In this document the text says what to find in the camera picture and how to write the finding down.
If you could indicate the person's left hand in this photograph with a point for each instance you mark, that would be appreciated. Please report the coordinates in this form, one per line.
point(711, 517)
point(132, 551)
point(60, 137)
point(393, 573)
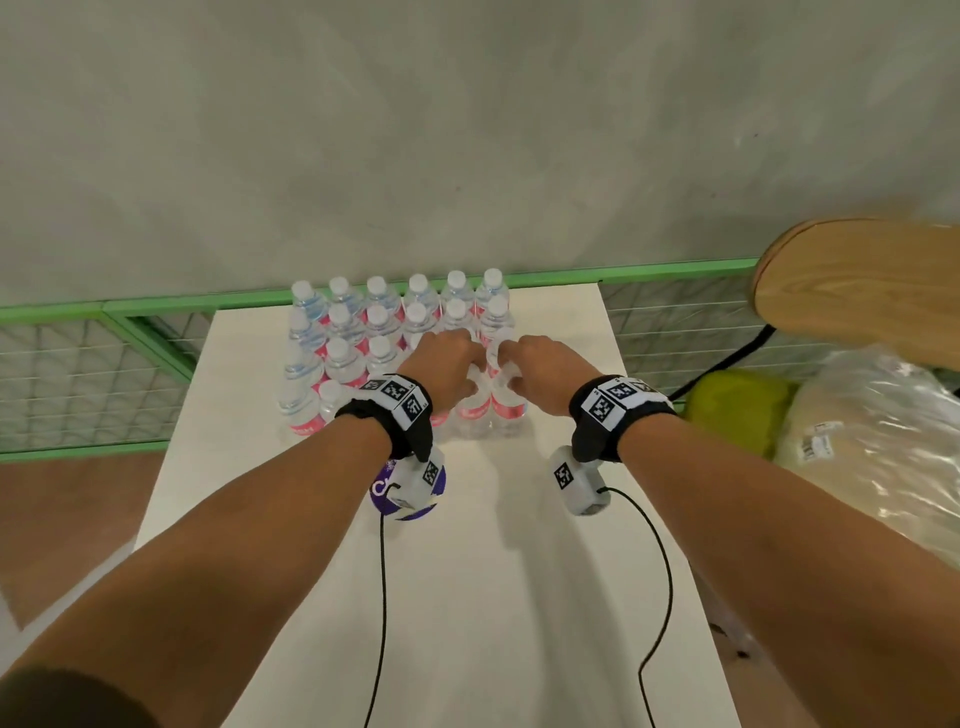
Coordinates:
point(442, 367)

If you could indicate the person's right hand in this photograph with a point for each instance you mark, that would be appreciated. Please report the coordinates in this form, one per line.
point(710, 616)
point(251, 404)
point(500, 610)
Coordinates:
point(555, 375)

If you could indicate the clear water bottle red label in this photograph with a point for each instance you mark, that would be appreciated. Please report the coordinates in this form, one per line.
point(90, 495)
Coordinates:
point(474, 411)
point(510, 409)

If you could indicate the tidy grid of water bottles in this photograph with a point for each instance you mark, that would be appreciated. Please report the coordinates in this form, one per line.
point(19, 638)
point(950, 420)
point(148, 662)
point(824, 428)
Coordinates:
point(352, 345)

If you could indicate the person's right forearm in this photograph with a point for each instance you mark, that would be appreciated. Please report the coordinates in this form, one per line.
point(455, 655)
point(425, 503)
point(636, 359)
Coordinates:
point(810, 570)

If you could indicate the person's left forearm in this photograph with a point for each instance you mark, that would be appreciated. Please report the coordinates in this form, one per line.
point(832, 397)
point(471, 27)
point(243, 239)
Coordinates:
point(210, 570)

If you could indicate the black marker wristband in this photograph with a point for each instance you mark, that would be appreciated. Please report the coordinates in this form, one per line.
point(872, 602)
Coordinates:
point(592, 442)
point(409, 435)

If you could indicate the purple round sticker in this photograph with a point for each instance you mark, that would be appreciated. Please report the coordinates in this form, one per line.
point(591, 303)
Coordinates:
point(384, 501)

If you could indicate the white table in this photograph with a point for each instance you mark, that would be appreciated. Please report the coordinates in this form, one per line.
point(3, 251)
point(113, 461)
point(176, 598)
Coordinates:
point(487, 585)

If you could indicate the green chair wooden backrest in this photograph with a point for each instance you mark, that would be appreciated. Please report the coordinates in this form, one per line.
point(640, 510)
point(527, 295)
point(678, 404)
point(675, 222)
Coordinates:
point(862, 285)

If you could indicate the green framed mesh fence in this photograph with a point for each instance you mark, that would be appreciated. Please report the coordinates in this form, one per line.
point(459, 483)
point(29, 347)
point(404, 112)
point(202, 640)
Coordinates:
point(75, 375)

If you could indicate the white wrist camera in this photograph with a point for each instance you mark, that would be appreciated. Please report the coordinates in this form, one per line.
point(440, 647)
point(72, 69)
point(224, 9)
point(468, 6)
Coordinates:
point(412, 487)
point(581, 491)

